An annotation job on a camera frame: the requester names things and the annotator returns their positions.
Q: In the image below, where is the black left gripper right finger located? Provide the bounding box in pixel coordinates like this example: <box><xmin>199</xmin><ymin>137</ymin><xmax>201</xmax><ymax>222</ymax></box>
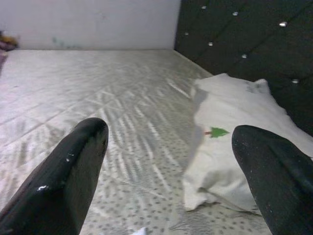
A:
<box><xmin>231</xmin><ymin>124</ymin><xmax>313</xmax><ymax>235</ymax></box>

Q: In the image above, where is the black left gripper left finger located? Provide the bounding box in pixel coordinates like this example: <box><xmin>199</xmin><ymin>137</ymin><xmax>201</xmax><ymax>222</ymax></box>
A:
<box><xmin>0</xmin><ymin>117</ymin><xmax>109</xmax><ymax>235</ymax></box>

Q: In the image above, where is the white pillow with green tree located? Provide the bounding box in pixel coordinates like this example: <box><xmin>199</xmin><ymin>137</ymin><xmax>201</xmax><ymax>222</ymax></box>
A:
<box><xmin>182</xmin><ymin>72</ymin><xmax>313</xmax><ymax>216</ymax></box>

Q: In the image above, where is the white paper scrap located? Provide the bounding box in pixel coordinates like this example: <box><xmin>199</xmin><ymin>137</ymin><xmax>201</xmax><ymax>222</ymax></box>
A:
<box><xmin>131</xmin><ymin>227</ymin><xmax>150</xmax><ymax>235</ymax></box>

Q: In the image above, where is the white quilted mattress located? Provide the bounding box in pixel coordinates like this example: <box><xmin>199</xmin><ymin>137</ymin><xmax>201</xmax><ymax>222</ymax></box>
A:
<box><xmin>0</xmin><ymin>48</ymin><xmax>272</xmax><ymax>235</ymax></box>

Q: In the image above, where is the dark tufted headboard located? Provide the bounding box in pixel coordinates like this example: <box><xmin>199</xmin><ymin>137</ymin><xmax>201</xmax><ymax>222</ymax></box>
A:
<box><xmin>174</xmin><ymin>0</ymin><xmax>313</xmax><ymax>138</ymax></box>

